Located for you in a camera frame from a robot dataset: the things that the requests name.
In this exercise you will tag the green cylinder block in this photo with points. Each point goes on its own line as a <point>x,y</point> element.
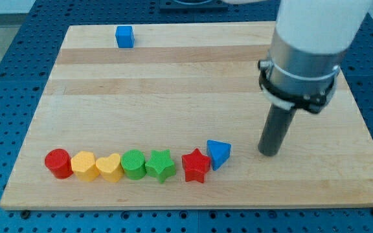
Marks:
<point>133,164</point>

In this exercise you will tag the red star block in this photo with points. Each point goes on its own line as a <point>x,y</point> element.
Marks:
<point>196,165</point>

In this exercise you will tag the yellow hexagon block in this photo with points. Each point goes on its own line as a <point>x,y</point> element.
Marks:
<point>83,165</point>

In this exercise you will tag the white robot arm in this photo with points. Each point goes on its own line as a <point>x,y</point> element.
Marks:
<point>310,39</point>

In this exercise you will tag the wooden board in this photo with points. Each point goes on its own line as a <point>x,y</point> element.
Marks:
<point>180,86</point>

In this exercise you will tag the green star block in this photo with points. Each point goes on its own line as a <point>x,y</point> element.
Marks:
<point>160,165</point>

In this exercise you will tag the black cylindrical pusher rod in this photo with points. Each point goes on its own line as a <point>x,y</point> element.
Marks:
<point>275,129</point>

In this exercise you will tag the blue triangle block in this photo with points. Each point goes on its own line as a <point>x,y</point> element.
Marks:
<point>219,152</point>

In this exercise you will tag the blue cube block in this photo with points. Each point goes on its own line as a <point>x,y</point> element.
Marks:
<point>125,36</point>

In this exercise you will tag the yellow heart block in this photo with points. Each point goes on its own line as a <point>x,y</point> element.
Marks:
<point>110,168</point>

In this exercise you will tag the red cylinder block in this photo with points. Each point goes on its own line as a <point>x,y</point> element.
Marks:
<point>58,161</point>

